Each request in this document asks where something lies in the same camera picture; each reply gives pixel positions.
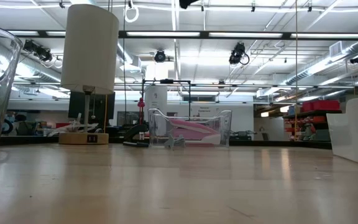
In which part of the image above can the pink stapler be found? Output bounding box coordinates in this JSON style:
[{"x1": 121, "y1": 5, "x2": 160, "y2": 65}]
[{"x1": 168, "y1": 118, "x2": 223, "y2": 147}]

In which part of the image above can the black beam with light strips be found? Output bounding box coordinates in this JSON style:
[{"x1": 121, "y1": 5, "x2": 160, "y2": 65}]
[{"x1": 0, "y1": 29, "x2": 358, "y2": 40}]

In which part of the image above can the white cylindrical tube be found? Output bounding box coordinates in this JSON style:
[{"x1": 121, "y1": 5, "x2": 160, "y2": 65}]
[{"x1": 58, "y1": 3, "x2": 120, "y2": 146}]

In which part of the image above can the red stand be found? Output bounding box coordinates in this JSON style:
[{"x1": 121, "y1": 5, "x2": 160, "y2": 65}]
[{"x1": 136, "y1": 96, "x2": 146, "y2": 125}]

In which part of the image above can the clear plastic bin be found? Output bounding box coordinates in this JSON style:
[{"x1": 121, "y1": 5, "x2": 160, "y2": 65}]
[
  {"x1": 0, "y1": 19, "x2": 24, "y2": 170},
  {"x1": 147, "y1": 107, "x2": 233, "y2": 147}
]

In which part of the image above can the black curved stand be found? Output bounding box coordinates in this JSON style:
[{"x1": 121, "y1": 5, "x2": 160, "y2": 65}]
[{"x1": 122, "y1": 123, "x2": 150, "y2": 148}]

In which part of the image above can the large black monitor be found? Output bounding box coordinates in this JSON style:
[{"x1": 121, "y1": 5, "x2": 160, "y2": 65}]
[{"x1": 68, "y1": 90, "x2": 116, "y2": 120}]

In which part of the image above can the black spotlight pair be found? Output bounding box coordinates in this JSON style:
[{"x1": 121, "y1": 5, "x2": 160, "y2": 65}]
[{"x1": 22, "y1": 39, "x2": 53, "y2": 63}]

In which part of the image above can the shelf with red bins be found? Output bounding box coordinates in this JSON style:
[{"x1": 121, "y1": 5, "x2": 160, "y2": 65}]
[{"x1": 282, "y1": 98, "x2": 344, "y2": 142}]

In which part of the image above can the white plastic bin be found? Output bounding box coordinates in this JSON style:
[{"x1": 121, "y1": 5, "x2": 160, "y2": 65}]
[{"x1": 326, "y1": 95, "x2": 358, "y2": 166}]

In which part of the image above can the black overhead camera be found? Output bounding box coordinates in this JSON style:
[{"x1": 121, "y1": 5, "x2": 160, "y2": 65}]
[{"x1": 153, "y1": 49, "x2": 168, "y2": 64}]

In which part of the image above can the white cable loop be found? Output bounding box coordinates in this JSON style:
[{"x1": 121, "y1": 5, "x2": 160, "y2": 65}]
[{"x1": 124, "y1": 4, "x2": 140, "y2": 24}]

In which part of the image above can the black camera with cable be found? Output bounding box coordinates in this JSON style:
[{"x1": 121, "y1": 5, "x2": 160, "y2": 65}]
[{"x1": 227, "y1": 41, "x2": 250, "y2": 67}]

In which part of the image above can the black cage frame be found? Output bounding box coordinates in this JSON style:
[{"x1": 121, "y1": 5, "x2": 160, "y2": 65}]
[{"x1": 140, "y1": 78, "x2": 192, "y2": 125}]

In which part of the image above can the thin black hanging cable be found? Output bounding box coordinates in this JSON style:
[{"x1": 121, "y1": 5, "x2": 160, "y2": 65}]
[{"x1": 122, "y1": 0, "x2": 127, "y2": 126}]

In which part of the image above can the silver air duct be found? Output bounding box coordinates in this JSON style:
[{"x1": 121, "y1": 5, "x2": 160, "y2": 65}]
[
  {"x1": 11, "y1": 39, "x2": 62, "y2": 84},
  {"x1": 284, "y1": 39, "x2": 358, "y2": 87}
]

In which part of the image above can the clear acrylic bracket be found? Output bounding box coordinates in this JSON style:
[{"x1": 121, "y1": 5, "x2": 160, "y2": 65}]
[{"x1": 46, "y1": 113, "x2": 104, "y2": 137}]

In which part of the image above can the black aluminium table frame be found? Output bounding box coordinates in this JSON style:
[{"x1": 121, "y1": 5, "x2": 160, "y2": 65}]
[{"x1": 0, "y1": 133, "x2": 333, "y2": 150}]

